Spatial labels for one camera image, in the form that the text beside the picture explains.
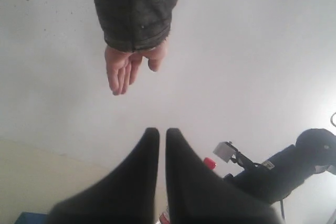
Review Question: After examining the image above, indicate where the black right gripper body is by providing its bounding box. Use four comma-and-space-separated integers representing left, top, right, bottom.
223, 152, 265, 198

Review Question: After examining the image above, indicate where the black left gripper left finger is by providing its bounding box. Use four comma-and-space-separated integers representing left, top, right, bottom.
45, 127, 160, 223

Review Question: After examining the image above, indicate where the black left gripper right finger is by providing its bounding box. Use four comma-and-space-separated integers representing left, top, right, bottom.
165, 128, 283, 223

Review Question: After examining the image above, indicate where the clear plastic water bottle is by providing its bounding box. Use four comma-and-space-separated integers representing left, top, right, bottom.
156, 157, 216, 224

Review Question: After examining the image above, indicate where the blue ring binder notebook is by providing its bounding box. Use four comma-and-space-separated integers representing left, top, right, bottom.
14, 212, 47, 224

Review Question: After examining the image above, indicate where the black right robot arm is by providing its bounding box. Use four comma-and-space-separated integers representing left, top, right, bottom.
223, 129, 335, 204

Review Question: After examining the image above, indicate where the grey knitted sleeve forearm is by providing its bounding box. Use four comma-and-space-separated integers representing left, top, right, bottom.
94, 0, 177, 52

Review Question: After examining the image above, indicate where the person's open bare hand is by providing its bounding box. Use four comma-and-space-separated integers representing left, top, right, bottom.
104, 40, 168, 95

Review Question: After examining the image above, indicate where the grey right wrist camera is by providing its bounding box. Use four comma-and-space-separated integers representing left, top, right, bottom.
213, 142, 237, 163

